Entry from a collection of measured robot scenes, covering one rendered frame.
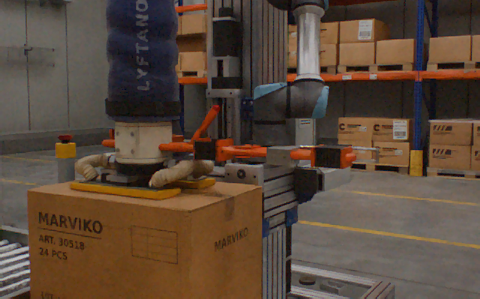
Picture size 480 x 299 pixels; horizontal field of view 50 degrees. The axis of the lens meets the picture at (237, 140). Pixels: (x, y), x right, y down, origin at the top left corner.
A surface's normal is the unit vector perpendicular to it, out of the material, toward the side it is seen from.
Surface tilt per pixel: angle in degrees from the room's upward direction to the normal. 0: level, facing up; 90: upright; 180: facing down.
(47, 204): 90
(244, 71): 90
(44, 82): 90
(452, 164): 91
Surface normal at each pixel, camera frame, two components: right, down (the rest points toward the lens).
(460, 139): -0.54, 0.07
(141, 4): 0.31, -0.12
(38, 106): 0.85, 0.04
